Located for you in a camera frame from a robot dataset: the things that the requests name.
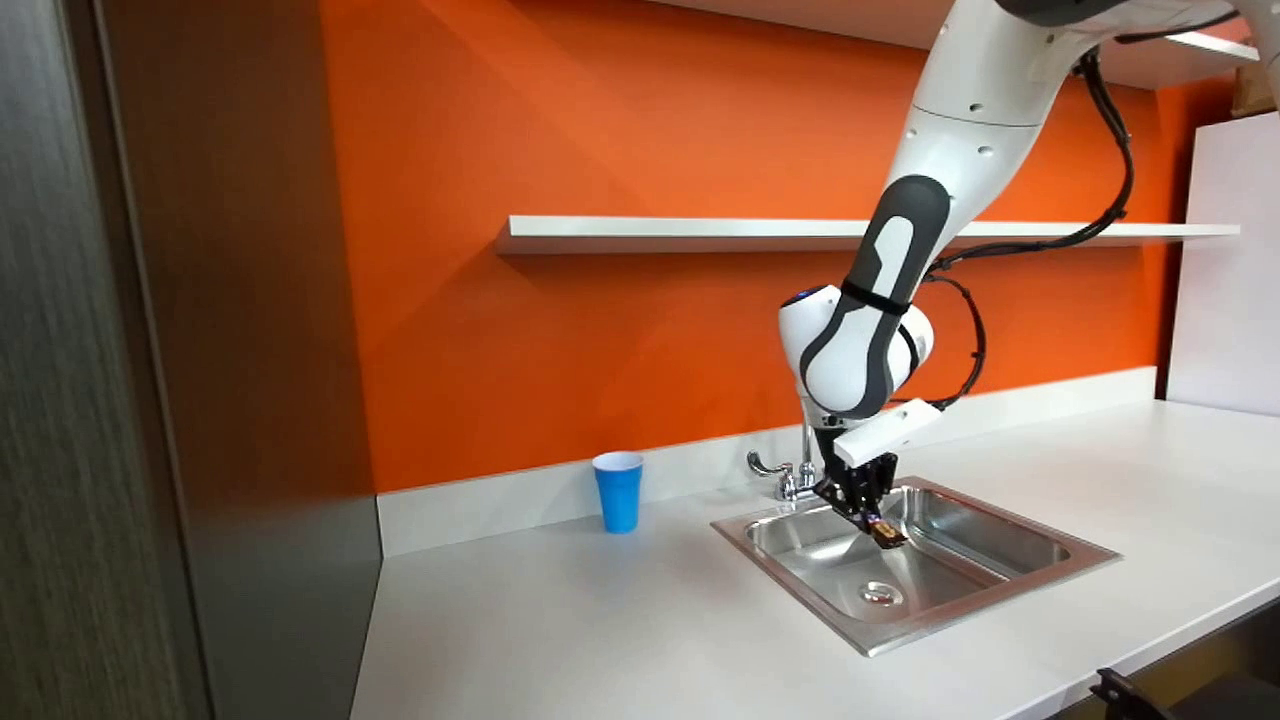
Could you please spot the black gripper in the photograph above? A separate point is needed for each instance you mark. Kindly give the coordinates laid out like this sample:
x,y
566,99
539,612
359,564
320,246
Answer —
x,y
863,476

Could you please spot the small brown packet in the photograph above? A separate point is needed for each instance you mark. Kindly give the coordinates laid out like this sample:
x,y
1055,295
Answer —
x,y
885,534

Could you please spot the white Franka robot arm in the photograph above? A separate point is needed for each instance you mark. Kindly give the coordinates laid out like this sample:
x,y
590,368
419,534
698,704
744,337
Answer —
x,y
935,144

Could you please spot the round sink drain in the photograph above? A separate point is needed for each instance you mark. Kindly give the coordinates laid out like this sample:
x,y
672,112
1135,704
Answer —
x,y
883,595

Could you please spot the stainless steel sink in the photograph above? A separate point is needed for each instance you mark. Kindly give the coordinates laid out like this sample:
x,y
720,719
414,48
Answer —
x,y
961,544

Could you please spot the chrome faucet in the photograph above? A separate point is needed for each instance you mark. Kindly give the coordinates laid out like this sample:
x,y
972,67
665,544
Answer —
x,y
789,476

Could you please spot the blue plastic cup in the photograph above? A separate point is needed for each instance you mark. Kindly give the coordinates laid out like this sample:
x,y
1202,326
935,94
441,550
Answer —
x,y
619,494

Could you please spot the white appliance side panel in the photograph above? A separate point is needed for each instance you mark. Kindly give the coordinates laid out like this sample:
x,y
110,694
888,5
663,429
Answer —
x,y
1235,266

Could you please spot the dark wood cabinet panel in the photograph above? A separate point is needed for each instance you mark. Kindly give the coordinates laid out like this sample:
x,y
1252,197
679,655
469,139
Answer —
x,y
161,403

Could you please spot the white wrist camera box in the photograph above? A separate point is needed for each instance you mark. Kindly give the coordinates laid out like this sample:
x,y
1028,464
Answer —
x,y
885,429

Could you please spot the long white wall shelf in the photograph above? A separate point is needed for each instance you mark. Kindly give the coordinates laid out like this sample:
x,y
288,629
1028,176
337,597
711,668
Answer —
x,y
643,233

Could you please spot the high white wall shelf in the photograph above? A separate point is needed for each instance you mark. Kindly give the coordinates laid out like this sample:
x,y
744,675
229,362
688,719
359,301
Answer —
x,y
824,15

